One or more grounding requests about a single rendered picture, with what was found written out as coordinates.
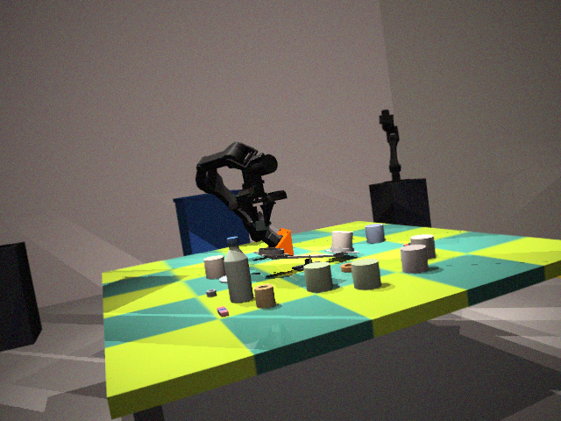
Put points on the white cylinder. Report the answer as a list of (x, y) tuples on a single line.
[(342, 239), (425, 240)]

